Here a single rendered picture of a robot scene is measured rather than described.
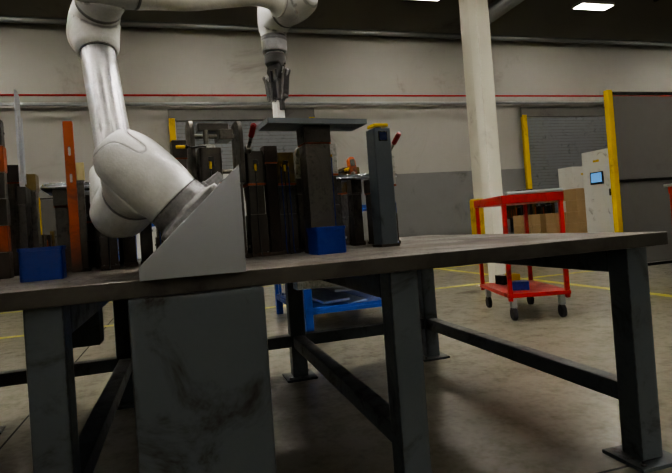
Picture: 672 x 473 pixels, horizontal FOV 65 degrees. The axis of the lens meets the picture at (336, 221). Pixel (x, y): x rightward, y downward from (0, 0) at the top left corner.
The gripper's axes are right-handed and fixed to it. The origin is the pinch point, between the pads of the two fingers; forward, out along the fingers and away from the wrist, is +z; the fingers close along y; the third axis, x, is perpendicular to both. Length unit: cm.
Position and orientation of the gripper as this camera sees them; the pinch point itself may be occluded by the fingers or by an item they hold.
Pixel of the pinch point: (278, 111)
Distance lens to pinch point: 189.0
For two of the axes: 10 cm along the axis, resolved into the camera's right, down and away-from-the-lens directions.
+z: 0.7, 10.0, -0.1
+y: -7.0, 0.6, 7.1
